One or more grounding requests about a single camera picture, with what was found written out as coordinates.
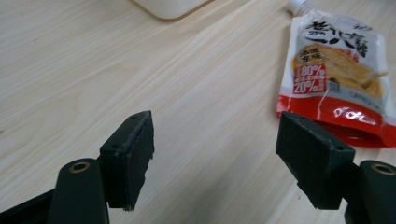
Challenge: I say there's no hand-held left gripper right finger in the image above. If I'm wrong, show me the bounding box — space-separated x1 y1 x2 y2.
275 111 357 211

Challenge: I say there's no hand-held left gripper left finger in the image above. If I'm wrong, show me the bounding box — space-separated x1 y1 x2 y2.
99 110 156 212

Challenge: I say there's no red and white sauce pouch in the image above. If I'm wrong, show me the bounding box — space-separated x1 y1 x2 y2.
276 0 396 149

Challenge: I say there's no white tray corner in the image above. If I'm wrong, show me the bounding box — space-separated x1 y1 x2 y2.
132 0 216 21

